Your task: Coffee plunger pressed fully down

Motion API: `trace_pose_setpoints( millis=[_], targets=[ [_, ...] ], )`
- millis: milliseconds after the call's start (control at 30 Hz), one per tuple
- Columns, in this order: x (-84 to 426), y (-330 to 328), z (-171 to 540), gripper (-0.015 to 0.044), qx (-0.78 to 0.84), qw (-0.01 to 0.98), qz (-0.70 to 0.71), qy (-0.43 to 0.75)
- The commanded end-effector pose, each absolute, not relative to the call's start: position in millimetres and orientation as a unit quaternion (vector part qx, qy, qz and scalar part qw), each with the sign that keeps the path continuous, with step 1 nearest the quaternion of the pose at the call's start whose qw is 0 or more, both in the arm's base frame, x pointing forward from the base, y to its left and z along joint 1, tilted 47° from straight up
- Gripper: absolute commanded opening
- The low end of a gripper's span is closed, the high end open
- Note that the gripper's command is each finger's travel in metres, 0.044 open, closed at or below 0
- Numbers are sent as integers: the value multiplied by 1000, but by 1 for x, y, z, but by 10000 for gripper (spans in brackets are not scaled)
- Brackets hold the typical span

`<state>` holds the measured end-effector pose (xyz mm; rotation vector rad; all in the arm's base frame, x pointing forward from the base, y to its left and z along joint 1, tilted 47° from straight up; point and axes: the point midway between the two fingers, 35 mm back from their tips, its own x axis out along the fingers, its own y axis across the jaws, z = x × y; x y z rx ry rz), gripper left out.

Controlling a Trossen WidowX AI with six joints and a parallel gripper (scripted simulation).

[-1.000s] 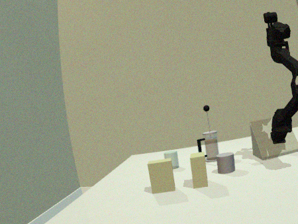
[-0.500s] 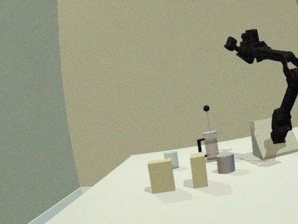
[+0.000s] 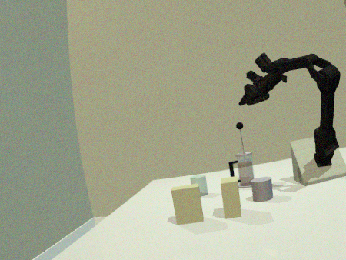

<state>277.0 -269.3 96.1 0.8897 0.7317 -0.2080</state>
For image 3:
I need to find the tan rectangular block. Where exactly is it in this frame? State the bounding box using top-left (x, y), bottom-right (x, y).
top-left (171, 183), bottom-right (204, 225)
top-left (221, 176), bottom-right (241, 219)

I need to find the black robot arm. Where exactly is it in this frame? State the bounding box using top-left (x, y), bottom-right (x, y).
top-left (255, 53), bottom-right (341, 168)

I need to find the grey coffee press with black knob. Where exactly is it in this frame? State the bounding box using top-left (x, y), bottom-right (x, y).
top-left (229, 122), bottom-right (255, 188)

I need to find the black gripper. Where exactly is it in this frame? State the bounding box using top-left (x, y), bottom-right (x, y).
top-left (238, 76), bottom-right (274, 106)

